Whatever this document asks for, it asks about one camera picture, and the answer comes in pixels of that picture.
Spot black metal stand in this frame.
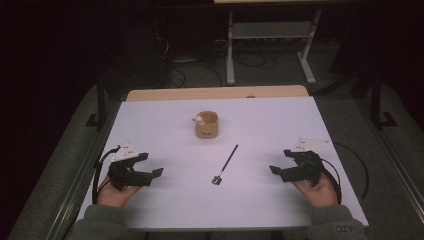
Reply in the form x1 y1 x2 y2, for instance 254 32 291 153
85 74 110 130
369 68 399 130

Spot person's right hand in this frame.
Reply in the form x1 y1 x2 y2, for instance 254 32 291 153
292 171 340 210

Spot tangle of floor cables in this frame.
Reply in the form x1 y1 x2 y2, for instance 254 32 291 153
166 36 278 88

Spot white metal desk frame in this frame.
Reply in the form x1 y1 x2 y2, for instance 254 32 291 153
213 0 323 86

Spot grey metal rail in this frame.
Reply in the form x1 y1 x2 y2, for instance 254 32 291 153
352 96 424 216
45 99 122 240

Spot wooden cup with animal figure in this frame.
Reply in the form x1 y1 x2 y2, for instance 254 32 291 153
192 110 220 140

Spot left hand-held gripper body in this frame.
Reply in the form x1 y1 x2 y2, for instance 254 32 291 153
106 142 145 192

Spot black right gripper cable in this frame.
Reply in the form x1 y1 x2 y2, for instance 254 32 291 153
319 142 371 205

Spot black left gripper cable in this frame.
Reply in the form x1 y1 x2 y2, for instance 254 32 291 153
92 144 122 205

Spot thin black pen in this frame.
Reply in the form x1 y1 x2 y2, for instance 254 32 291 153
211 143 240 186

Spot person's left hand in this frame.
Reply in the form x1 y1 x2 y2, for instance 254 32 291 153
96 175 142 208

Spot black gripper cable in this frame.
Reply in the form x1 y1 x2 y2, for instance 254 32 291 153
319 142 371 205
92 144 122 205

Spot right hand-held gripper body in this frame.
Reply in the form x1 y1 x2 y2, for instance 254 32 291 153
289 137 333 188

